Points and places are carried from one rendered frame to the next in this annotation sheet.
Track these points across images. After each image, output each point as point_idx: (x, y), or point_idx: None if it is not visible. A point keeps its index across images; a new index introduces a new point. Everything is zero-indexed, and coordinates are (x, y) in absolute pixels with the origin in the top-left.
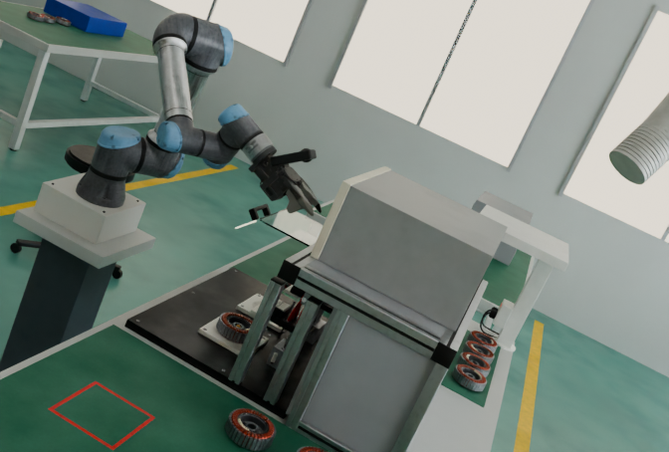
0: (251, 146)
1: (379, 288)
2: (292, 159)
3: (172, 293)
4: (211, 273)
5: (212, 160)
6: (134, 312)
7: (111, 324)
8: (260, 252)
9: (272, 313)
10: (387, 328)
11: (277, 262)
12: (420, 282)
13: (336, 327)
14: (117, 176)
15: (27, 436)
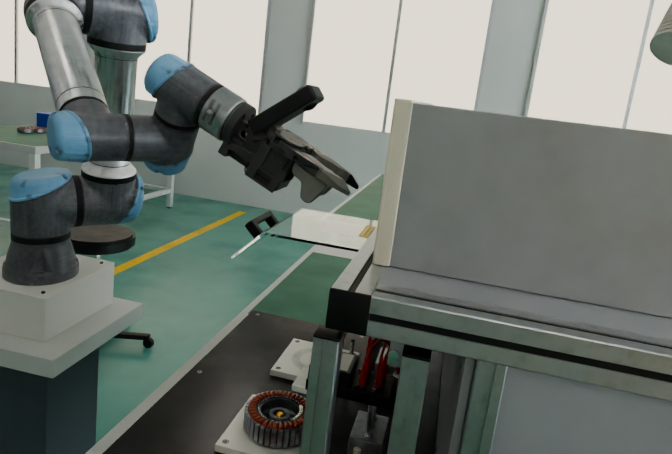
0: (210, 111)
1: (529, 285)
2: (285, 111)
3: (169, 382)
4: (225, 328)
5: (160, 161)
6: (98, 449)
7: None
8: (282, 279)
9: (335, 398)
10: (608, 370)
11: (306, 285)
12: (614, 248)
13: (485, 396)
14: (52, 237)
15: None
